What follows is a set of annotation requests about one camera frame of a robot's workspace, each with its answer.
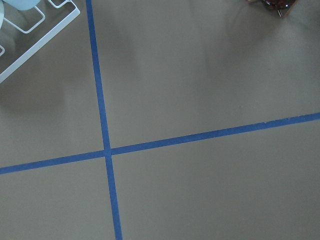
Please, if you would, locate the copper wire bottle rack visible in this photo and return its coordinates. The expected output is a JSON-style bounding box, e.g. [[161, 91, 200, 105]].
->
[[246, 0, 298, 18]]

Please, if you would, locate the white wire cup rack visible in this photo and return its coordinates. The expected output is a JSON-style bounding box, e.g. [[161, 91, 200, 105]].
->
[[0, 0, 81, 82]]

